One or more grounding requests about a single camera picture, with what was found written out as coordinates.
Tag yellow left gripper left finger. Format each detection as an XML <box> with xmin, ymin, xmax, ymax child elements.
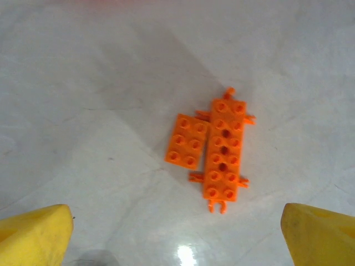
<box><xmin>0</xmin><ymin>204</ymin><xmax>75</xmax><ymax>266</ymax></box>

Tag orange long lego plate clips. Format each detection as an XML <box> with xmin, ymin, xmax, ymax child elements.
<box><xmin>189</xmin><ymin>87</ymin><xmax>256</xmax><ymax>214</ymax></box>

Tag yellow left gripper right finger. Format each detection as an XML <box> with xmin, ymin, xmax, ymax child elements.
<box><xmin>280</xmin><ymin>203</ymin><xmax>355</xmax><ymax>266</ymax></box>

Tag orange two-by-three lego plate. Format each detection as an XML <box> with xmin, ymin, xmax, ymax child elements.
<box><xmin>164</xmin><ymin>113</ymin><xmax>209</xmax><ymax>170</ymax></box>

